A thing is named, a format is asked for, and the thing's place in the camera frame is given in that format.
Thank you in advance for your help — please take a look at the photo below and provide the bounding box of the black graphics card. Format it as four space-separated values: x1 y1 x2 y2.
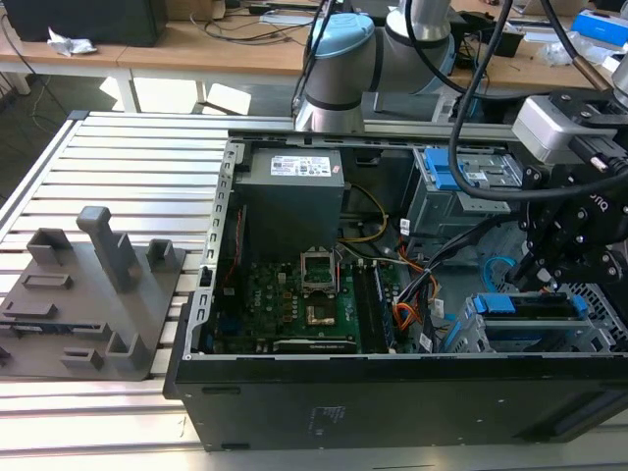
272 336 360 355

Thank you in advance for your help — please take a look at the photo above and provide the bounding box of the grey power supply unit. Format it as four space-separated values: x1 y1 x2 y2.
234 148 345 246

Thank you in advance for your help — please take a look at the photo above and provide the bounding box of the black desk cable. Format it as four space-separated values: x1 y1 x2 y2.
202 12 316 48

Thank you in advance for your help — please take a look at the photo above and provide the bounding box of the crumpled white paper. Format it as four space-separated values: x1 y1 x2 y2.
46 26 98 57

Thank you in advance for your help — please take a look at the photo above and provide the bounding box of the black wire bundle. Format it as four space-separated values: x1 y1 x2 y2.
396 214 522 315

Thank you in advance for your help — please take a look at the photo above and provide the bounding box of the grey parts rack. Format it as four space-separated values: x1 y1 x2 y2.
0 205 190 383

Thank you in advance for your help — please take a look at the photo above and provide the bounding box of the green motherboard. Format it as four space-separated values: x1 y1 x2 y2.
215 254 428 354

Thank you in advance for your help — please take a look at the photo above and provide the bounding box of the large black box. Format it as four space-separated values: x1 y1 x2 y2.
3 0 167 49

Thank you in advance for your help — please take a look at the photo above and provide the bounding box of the black open PC case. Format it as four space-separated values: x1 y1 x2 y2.
163 128 628 452

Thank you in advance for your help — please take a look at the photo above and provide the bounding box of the clear plastic bag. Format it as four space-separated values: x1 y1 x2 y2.
538 31 615 69

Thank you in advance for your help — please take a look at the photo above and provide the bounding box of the small black box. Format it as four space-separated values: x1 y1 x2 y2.
490 27 525 59

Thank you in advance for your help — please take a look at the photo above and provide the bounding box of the orange wire bundle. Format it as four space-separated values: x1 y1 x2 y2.
393 238 439 340

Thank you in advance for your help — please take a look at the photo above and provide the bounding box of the thin red wire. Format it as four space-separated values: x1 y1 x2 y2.
219 204 247 296

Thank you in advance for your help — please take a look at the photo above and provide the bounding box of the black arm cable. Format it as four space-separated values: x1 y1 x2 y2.
401 0 472 97

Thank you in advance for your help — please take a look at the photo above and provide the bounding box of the yellow and black wire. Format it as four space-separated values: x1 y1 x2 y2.
340 183 390 245

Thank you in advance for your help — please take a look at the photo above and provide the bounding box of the metal socket cover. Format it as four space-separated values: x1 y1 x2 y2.
298 249 340 297

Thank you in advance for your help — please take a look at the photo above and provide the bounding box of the thick black camera cable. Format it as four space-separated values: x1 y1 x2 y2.
448 0 628 203

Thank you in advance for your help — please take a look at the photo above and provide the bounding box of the blue plastic cage latch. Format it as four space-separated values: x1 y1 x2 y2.
422 146 476 192

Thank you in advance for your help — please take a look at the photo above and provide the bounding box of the metal disk bay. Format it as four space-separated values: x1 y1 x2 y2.
441 282 628 355

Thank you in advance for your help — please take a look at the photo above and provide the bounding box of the blue cardboard box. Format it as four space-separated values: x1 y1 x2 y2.
572 9 628 40

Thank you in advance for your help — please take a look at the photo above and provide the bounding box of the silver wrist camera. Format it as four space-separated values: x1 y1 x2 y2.
511 95 591 162

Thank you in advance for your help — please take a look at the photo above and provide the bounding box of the CPU socket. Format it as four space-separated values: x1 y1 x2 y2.
304 302 339 329

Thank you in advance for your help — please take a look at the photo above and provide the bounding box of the wooden desk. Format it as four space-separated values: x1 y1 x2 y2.
441 14 614 105
0 14 315 115

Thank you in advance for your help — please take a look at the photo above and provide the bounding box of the grey metal drive cage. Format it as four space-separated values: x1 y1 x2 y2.
409 145 530 237

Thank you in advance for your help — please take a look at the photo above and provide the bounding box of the black cable brown end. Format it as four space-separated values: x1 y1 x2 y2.
539 0 612 94

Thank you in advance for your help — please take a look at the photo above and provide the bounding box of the blue hanging cable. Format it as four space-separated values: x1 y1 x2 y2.
469 63 490 120

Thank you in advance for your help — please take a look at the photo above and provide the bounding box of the light blue disk wire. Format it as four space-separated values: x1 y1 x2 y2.
482 253 517 296

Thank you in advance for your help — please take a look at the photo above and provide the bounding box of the hard disk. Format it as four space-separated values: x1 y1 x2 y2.
469 290 591 355

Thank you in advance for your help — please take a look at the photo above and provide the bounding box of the RAM stick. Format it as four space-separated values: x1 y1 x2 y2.
372 264 396 347

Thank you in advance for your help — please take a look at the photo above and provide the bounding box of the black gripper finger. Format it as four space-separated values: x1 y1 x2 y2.
537 210 628 294
507 165 566 289

